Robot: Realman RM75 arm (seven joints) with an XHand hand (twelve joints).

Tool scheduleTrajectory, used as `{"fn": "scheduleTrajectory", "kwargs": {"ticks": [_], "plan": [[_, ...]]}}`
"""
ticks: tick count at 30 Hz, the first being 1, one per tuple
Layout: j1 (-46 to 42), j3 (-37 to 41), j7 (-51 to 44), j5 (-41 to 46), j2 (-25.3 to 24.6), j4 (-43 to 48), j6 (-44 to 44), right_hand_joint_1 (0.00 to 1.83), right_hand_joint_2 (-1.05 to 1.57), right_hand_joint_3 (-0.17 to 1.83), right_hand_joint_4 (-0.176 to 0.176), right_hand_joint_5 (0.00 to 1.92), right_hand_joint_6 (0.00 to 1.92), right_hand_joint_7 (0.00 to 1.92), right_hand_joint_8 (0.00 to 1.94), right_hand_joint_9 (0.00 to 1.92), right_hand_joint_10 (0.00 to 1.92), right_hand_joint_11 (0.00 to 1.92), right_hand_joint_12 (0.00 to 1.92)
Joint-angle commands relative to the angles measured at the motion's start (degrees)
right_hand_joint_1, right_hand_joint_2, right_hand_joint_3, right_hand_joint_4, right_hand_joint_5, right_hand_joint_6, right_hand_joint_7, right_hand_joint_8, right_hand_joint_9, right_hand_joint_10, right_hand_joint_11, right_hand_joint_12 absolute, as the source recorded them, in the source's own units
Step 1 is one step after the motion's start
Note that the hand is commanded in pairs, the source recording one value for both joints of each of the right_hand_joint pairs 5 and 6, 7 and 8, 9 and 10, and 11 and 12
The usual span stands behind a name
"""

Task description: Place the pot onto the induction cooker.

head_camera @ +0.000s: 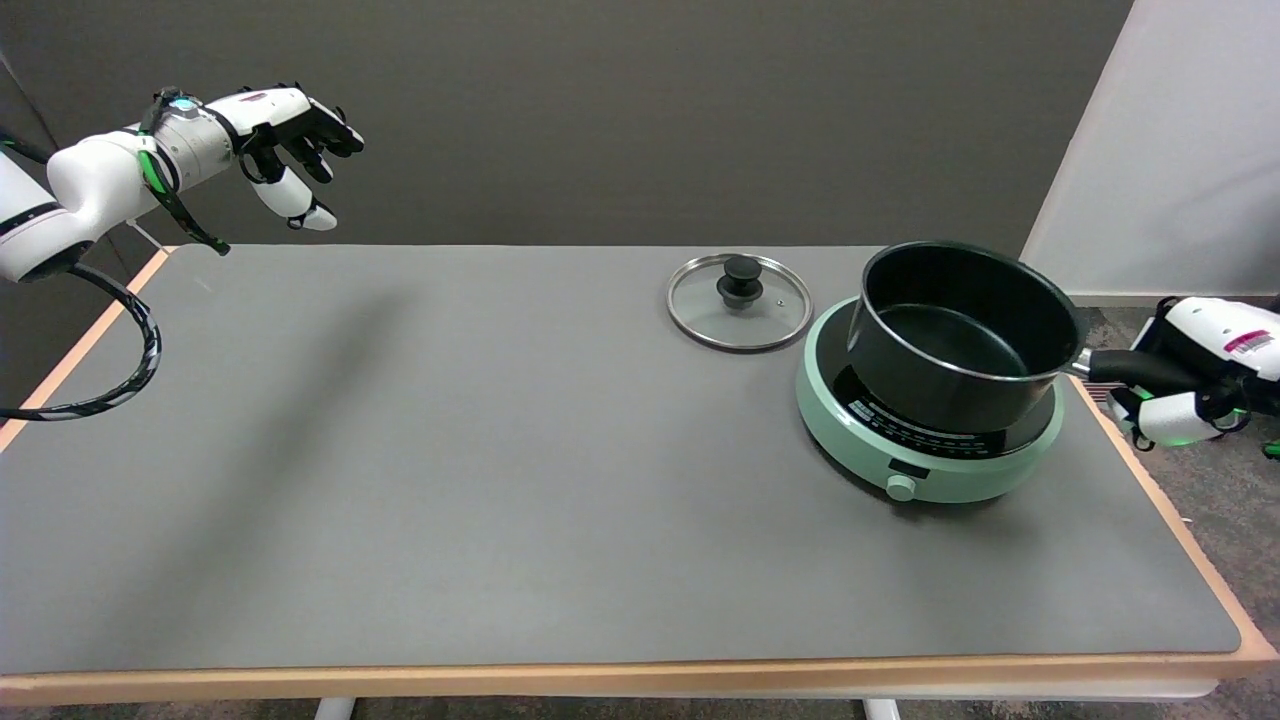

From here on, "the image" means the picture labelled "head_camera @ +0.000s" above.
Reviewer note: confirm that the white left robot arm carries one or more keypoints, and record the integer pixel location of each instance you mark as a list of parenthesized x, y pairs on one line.
[(95, 190)]

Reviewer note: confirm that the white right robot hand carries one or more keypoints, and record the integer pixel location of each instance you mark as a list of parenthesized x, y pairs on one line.
[(1200, 370)]

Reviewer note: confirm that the green induction cooker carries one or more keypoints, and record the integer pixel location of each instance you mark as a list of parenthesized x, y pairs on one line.
[(850, 425)]

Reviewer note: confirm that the glass pot lid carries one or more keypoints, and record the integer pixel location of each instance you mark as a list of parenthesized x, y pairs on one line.
[(740, 305)]

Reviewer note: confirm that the grey table mat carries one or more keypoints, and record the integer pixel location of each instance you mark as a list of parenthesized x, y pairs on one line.
[(400, 450)]

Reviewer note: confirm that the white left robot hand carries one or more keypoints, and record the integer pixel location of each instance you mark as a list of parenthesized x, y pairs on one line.
[(285, 130)]

